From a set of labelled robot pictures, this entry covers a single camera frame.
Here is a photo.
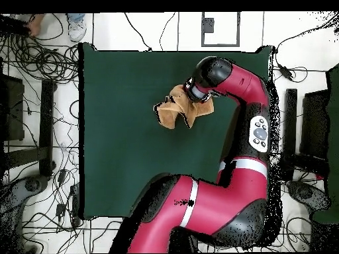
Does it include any person's hand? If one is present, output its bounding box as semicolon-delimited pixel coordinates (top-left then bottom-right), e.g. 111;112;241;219
27;19;42;37

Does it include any tan terry towel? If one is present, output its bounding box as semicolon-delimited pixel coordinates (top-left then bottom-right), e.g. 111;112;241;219
153;84;215;130

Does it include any black flat box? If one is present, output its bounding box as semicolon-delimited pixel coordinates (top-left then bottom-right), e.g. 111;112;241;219
0;15;30;36

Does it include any white sneaker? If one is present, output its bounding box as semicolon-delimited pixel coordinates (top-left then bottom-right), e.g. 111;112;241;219
68;19;87;42

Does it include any black cabinet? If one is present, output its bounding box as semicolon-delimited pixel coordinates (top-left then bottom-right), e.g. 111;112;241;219
300;89;329;159
0;75;25;142

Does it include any dark green tablecloth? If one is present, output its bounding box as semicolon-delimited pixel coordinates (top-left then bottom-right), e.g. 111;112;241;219
77;42;273;220

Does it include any small grey floor box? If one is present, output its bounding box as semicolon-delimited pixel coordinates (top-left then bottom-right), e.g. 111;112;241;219
203;17;215;34

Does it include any black cable coil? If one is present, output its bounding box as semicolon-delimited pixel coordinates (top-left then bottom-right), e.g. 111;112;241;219
5;36;80;83

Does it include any black floor cable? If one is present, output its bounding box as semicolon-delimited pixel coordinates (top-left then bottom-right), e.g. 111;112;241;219
124;12;154;52
158;12;177;52

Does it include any grey square floor frame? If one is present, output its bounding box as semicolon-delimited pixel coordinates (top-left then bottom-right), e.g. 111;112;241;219
201;11;241;48

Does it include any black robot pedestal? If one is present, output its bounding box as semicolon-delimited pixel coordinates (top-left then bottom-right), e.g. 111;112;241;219
169;227;199;253

